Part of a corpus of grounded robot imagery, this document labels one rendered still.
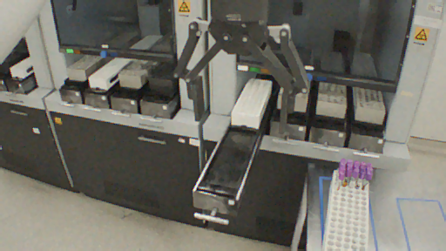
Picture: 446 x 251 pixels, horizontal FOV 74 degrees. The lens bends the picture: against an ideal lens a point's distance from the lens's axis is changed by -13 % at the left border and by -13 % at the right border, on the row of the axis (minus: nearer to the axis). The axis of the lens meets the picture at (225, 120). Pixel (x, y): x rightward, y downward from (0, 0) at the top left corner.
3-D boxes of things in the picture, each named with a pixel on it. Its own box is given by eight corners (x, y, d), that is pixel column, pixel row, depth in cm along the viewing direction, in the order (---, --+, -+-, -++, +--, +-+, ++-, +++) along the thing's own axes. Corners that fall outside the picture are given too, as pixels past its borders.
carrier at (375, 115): (381, 122, 124) (385, 109, 121) (382, 125, 123) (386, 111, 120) (353, 117, 127) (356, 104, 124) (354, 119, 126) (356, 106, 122)
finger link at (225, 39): (233, 39, 44) (225, 31, 44) (186, 87, 51) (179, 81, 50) (240, 29, 47) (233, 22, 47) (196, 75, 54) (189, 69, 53)
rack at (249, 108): (248, 91, 149) (249, 78, 145) (271, 93, 146) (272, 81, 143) (231, 127, 125) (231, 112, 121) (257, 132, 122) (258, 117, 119)
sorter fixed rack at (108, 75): (123, 64, 175) (121, 53, 171) (138, 65, 172) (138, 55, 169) (90, 90, 151) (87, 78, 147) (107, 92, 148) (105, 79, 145)
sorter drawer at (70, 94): (130, 50, 211) (128, 37, 206) (149, 51, 207) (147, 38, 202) (56, 105, 152) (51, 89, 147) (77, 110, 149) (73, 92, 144)
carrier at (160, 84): (175, 91, 145) (174, 78, 142) (173, 93, 143) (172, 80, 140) (152, 88, 147) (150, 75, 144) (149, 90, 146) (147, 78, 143)
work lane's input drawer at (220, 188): (246, 99, 156) (246, 82, 151) (275, 104, 153) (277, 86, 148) (188, 217, 97) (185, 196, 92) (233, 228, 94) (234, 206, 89)
